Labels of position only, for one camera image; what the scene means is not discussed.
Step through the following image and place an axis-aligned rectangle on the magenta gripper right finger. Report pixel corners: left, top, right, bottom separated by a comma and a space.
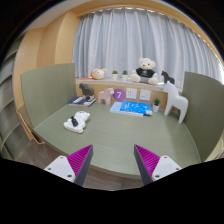
134, 144, 181, 185

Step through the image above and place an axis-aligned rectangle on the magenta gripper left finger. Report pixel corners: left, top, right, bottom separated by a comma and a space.
45, 145, 93, 186

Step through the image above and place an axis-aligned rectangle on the white plush dog toy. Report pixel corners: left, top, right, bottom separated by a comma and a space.
64, 111, 90, 133

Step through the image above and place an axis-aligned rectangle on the small potted plant on platform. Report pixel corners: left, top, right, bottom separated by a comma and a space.
153, 98, 160, 112

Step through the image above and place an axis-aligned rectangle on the wooden bookshelf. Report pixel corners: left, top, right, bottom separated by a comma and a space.
0, 34, 34, 161

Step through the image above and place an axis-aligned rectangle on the dark blue book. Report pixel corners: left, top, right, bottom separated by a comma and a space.
68, 97, 96, 106

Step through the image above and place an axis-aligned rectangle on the light blue book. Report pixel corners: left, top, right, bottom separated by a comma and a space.
110, 102, 142, 117

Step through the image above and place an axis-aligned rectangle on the white wooden horse figure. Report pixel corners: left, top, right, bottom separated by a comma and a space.
164, 81, 189, 123

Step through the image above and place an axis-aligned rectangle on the green padded panel right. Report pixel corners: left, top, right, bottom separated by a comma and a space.
182, 72, 224, 161

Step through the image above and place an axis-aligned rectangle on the green padded panel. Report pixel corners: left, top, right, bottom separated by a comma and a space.
21, 63, 76, 128
182, 72, 224, 161

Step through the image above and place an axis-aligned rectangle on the dark grey horse figure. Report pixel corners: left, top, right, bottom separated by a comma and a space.
79, 83, 94, 99

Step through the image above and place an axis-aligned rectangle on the pink wooden horse figure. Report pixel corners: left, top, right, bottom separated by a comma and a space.
98, 88, 114, 105

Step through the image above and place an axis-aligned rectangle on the purple round number sign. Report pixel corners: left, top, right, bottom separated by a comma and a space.
113, 88, 126, 102

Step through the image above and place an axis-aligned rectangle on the green padded panel left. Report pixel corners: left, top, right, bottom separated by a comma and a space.
21, 63, 76, 128

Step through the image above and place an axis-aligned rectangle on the small black horse figure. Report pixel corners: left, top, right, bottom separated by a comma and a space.
161, 71, 175, 84

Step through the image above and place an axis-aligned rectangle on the white teddy bear black shirt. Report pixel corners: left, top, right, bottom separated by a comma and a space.
130, 58, 158, 86

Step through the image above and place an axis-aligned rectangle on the orange lion plush head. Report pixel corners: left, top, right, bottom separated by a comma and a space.
91, 68, 107, 80

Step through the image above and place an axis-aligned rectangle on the right potted plant on sill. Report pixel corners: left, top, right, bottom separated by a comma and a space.
122, 70, 128, 81

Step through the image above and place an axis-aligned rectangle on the potted plant on sill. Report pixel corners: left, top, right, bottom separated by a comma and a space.
112, 70, 118, 80
122, 70, 128, 81

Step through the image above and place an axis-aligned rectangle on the left potted plant on sill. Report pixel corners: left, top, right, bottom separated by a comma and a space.
112, 70, 118, 80

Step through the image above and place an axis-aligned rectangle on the white sheer curtain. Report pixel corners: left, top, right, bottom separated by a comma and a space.
73, 8, 224, 87

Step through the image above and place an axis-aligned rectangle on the white wall socket right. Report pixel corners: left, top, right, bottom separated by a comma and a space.
139, 89, 151, 101

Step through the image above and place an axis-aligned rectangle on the white wall socket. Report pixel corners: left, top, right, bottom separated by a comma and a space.
139, 89, 151, 101
126, 88, 137, 99

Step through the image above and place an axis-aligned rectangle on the white wall socket left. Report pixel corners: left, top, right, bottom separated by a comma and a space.
126, 88, 137, 99

